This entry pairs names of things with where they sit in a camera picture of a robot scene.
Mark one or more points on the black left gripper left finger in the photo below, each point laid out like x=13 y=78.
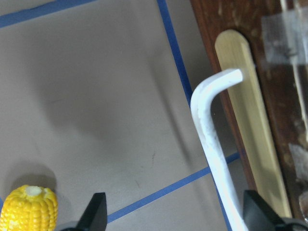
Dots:
x=94 y=217

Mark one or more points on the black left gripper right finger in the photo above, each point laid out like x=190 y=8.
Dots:
x=259 y=216

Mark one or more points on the dark wooden drawer box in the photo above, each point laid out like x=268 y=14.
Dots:
x=268 y=112

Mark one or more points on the white drawer handle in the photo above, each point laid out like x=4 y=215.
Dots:
x=200 y=106

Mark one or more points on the yellow corn cob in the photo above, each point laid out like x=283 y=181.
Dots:
x=29 y=208

